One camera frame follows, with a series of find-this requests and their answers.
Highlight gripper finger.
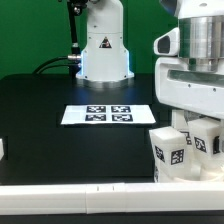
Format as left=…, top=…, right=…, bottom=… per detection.
left=213, top=136, right=223, bottom=154

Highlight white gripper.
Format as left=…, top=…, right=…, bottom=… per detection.
left=154, top=28, right=224, bottom=119

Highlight white round stool seat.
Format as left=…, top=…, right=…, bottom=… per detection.
left=154, top=168, right=224, bottom=183

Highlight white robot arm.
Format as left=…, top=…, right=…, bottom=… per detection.
left=77, top=0, right=224, bottom=152

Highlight white marker sheet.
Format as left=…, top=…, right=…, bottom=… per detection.
left=61, top=105, right=155, bottom=125

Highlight white front rail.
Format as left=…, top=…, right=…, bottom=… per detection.
left=0, top=182, right=224, bottom=215

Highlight black camera pole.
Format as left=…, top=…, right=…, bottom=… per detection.
left=66, top=0, right=88, bottom=79

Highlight black cables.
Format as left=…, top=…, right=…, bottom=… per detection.
left=32, top=55, right=82, bottom=75

